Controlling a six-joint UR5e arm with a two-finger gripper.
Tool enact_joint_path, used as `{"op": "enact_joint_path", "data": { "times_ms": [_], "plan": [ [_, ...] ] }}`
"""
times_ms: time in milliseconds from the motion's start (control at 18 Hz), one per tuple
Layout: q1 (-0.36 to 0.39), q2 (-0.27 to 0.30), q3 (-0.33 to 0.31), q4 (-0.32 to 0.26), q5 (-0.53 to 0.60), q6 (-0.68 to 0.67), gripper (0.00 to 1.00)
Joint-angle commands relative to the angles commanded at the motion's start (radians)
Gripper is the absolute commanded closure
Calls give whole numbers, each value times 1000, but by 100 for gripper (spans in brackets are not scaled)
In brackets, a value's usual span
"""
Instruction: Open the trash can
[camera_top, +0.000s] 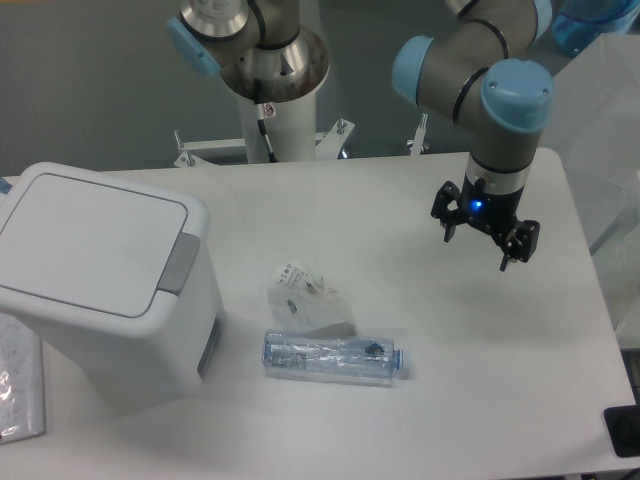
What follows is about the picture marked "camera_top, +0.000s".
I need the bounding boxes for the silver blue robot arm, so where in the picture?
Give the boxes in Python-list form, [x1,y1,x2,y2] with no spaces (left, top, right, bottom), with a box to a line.
[391,1,554,269]

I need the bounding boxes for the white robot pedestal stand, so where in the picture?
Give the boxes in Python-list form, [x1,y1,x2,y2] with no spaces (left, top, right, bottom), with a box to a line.
[172,92,431,169]

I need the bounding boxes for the laminated paper sheet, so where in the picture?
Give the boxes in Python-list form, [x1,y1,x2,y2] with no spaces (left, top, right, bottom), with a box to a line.
[1,314,46,445]

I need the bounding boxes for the clear plastic bag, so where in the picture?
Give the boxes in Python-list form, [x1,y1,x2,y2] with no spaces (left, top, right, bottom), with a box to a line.
[266,260,357,338]

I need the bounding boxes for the black device at edge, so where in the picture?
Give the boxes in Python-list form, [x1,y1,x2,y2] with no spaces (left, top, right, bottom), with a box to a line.
[604,405,639,458]

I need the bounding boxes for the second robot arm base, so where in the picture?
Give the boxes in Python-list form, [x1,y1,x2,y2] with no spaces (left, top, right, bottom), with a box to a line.
[166,1,329,104]

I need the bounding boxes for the black cable on pedestal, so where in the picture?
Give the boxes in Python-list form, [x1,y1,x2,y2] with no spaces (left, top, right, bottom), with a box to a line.
[256,102,278,164]

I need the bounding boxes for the white trash can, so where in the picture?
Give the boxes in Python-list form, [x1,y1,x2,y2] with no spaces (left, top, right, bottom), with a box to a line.
[1,162,224,396]

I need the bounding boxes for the clear plastic water bottle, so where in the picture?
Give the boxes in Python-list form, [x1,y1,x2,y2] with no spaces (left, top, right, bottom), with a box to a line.
[262,330,412,387]

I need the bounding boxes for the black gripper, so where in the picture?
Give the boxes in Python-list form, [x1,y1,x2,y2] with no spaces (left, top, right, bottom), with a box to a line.
[431,177,540,272]

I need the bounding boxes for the white trash can lid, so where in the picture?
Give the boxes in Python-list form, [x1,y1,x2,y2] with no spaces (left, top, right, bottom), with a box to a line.
[1,173,188,318]

